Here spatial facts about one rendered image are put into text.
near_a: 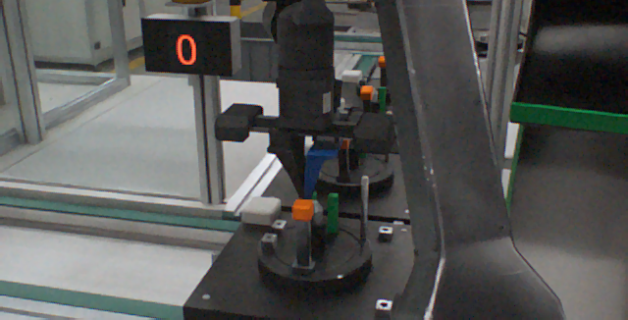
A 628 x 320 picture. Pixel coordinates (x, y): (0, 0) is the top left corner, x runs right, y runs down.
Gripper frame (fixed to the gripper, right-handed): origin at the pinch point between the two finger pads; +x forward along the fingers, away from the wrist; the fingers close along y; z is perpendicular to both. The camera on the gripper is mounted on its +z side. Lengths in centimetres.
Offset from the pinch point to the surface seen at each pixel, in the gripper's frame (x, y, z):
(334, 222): 9.9, -1.8, 7.4
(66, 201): 16.2, 42.2, 15.9
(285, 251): 11.4, 3.0, 1.8
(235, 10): 96, 242, 651
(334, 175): 11.6, 1.6, 25.1
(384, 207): 13.5, -6.8, 19.8
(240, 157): 25, 29, 59
